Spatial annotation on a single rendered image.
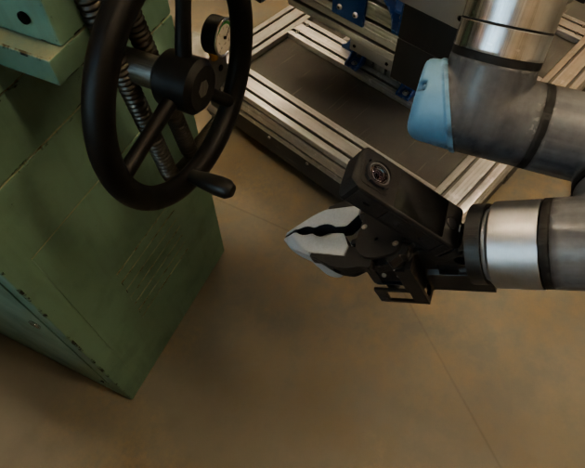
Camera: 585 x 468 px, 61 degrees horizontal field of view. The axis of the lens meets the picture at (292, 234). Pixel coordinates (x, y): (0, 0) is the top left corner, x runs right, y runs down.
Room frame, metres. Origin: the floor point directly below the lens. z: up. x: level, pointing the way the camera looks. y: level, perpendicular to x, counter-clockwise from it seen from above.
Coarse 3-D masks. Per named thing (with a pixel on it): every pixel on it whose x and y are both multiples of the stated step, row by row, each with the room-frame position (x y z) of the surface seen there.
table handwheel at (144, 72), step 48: (144, 0) 0.38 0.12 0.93; (240, 0) 0.53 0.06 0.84; (96, 48) 0.33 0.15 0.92; (240, 48) 0.52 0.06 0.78; (96, 96) 0.31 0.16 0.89; (192, 96) 0.39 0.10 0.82; (240, 96) 0.50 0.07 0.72; (96, 144) 0.30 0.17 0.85; (144, 144) 0.34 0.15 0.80; (144, 192) 0.31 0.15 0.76
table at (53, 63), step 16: (0, 32) 0.42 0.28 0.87; (16, 32) 0.42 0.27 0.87; (80, 32) 0.42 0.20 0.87; (0, 48) 0.40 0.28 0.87; (16, 48) 0.40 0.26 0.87; (32, 48) 0.40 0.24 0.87; (48, 48) 0.40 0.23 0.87; (64, 48) 0.40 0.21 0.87; (80, 48) 0.42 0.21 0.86; (0, 64) 0.41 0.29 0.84; (16, 64) 0.40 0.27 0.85; (32, 64) 0.39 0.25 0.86; (48, 64) 0.38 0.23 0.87; (64, 64) 0.39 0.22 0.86; (80, 64) 0.41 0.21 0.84; (48, 80) 0.39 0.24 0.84; (64, 80) 0.39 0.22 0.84
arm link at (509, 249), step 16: (496, 208) 0.24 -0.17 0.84; (512, 208) 0.23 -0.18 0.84; (528, 208) 0.23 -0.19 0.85; (496, 224) 0.22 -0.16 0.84; (512, 224) 0.22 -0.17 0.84; (528, 224) 0.21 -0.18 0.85; (480, 240) 0.22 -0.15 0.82; (496, 240) 0.21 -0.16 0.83; (512, 240) 0.20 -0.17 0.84; (528, 240) 0.20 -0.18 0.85; (496, 256) 0.20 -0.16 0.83; (512, 256) 0.19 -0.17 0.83; (528, 256) 0.19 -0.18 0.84; (496, 272) 0.19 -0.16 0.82; (512, 272) 0.19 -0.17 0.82; (528, 272) 0.18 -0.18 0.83; (512, 288) 0.18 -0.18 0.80; (528, 288) 0.18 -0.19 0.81; (544, 288) 0.19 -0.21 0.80
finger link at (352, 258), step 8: (352, 248) 0.24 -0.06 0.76; (312, 256) 0.25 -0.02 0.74; (320, 256) 0.24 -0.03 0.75; (328, 256) 0.24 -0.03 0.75; (336, 256) 0.24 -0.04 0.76; (344, 256) 0.24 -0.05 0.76; (352, 256) 0.23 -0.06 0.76; (360, 256) 0.23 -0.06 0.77; (328, 264) 0.23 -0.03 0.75; (336, 264) 0.23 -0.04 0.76; (344, 264) 0.23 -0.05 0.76; (352, 264) 0.23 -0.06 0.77; (360, 264) 0.22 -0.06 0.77; (368, 264) 0.22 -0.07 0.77; (336, 272) 0.23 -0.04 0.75; (344, 272) 0.22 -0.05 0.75; (352, 272) 0.22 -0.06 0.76; (360, 272) 0.22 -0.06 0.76; (368, 272) 0.22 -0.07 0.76
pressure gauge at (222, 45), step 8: (208, 16) 0.72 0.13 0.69; (216, 16) 0.72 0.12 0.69; (208, 24) 0.70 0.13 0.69; (216, 24) 0.70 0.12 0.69; (224, 24) 0.71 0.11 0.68; (208, 32) 0.69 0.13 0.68; (216, 32) 0.69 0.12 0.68; (224, 32) 0.71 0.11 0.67; (208, 40) 0.68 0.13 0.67; (216, 40) 0.68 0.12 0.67; (224, 40) 0.70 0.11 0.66; (208, 48) 0.68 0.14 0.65; (216, 48) 0.68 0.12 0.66; (224, 48) 0.70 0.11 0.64; (216, 56) 0.71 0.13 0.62; (224, 56) 0.69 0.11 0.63
